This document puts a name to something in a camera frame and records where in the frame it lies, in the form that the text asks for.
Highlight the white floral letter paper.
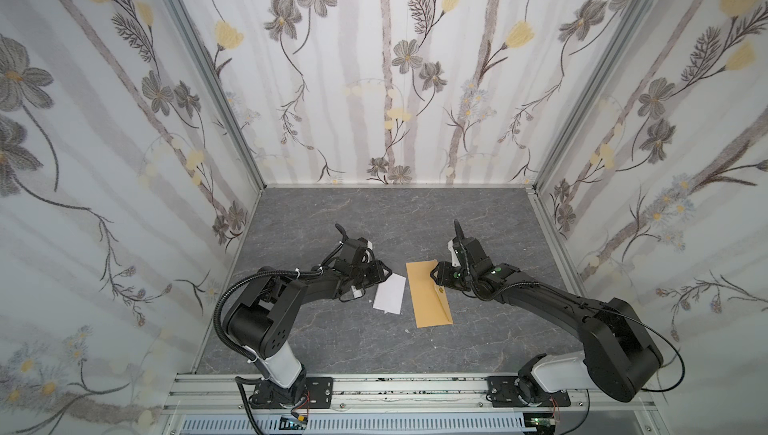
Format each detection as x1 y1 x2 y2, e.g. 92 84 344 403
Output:
373 273 407 315

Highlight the brown kraft envelope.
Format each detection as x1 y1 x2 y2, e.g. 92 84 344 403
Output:
406 260 453 328

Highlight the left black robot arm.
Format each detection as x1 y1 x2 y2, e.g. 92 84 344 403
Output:
212 236 393 405

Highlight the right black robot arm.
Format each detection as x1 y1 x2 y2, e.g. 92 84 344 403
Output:
430 221 664 404

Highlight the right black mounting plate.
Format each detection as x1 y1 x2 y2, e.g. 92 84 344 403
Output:
486 376 571 408

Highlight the black mounting plate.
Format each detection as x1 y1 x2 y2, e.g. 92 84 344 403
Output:
247 377 334 409
486 376 571 408

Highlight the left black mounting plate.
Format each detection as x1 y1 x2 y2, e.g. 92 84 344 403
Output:
247 377 334 409

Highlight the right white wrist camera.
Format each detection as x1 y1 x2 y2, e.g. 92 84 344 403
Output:
447 240 461 268

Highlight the left black corrugated cable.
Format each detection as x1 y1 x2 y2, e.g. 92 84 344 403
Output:
212 268 325 435

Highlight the white perforated cable duct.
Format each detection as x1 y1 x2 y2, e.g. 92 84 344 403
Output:
179 413 538 435

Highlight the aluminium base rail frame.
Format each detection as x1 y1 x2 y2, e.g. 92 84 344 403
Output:
162 374 669 434

